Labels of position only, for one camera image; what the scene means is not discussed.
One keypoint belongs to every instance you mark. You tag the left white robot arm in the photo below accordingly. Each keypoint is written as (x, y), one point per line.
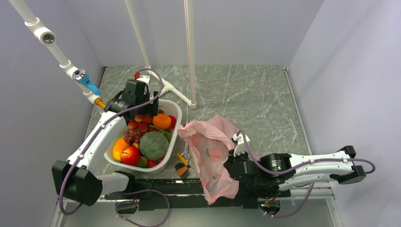
(74, 178)

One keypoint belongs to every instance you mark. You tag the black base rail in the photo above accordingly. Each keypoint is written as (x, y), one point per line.
(183, 194)

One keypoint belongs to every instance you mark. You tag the pink plastic bag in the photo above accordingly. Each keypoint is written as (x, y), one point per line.
(210, 142)

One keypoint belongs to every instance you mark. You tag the white PVC pipe frame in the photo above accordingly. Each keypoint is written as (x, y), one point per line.
(164, 30)

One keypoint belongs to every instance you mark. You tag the red grape bunch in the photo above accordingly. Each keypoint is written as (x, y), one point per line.
(133, 137)

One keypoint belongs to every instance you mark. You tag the silver wrench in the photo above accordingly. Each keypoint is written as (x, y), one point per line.
(186, 154)

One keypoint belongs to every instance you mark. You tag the white pipe with faucet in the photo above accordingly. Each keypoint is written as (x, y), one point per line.
(48, 38)

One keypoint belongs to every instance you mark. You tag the green netted melon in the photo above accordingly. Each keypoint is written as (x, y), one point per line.
(154, 145)

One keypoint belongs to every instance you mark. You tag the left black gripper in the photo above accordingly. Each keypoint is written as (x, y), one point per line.
(151, 110)

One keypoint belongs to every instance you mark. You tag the orange fake fruit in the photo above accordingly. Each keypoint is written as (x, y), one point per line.
(161, 121)

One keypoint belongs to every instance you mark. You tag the white plastic basket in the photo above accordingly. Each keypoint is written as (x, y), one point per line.
(170, 108)

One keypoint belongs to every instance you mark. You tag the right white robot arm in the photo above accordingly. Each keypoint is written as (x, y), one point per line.
(279, 172)

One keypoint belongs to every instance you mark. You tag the red apple front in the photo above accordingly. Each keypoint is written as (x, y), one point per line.
(130, 155)

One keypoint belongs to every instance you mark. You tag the orange bell pepper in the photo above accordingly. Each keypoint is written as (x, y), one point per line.
(119, 146)

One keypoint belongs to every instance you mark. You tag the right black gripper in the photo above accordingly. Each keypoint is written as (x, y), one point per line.
(231, 157)

